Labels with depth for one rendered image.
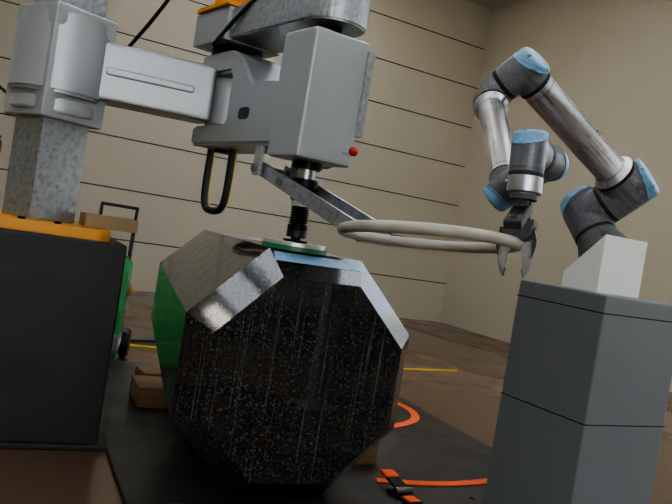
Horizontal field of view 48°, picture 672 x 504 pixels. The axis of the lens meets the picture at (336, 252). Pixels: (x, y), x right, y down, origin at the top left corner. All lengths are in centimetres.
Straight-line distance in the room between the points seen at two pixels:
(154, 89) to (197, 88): 16
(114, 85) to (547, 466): 207
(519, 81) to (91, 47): 152
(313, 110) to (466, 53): 740
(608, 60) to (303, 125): 624
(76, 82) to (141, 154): 491
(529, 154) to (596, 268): 84
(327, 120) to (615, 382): 128
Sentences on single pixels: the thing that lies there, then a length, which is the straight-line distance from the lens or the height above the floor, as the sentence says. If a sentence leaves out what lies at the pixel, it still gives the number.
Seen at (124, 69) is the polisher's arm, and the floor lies 138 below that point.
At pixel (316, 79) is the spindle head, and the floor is 138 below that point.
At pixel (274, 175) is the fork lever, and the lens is 258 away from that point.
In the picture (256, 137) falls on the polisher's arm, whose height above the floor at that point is 119.
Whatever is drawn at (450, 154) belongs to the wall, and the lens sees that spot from 952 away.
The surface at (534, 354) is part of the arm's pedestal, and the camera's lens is 274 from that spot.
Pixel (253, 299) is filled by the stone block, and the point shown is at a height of 66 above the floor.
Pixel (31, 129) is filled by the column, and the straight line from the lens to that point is 298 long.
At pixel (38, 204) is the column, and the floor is 83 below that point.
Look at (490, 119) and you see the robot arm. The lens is 241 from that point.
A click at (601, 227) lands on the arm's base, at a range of 280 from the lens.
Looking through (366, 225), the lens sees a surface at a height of 94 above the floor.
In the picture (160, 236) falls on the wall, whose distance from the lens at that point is 787.
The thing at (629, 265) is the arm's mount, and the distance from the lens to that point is 281.
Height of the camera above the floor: 91
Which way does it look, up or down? 1 degrees down
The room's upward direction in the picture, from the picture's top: 9 degrees clockwise
